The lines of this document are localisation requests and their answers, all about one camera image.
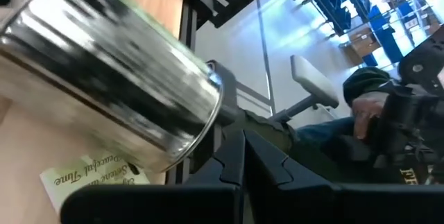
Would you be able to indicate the storage rack with blue bins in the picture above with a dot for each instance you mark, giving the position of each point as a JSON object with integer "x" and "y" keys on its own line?
{"x": 388, "y": 16}

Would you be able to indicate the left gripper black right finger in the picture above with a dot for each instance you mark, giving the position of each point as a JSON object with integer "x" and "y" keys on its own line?
{"x": 295, "y": 203}

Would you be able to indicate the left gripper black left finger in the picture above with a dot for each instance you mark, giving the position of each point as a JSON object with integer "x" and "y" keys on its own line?
{"x": 208, "y": 203}

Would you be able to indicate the person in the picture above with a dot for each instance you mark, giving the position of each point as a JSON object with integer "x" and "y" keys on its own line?
{"x": 263, "y": 128}

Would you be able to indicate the brown cardboard box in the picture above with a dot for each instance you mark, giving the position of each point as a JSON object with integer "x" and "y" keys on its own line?
{"x": 362, "y": 43}

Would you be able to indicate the silver tin candle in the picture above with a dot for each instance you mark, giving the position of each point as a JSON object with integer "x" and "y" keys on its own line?
{"x": 104, "y": 68}

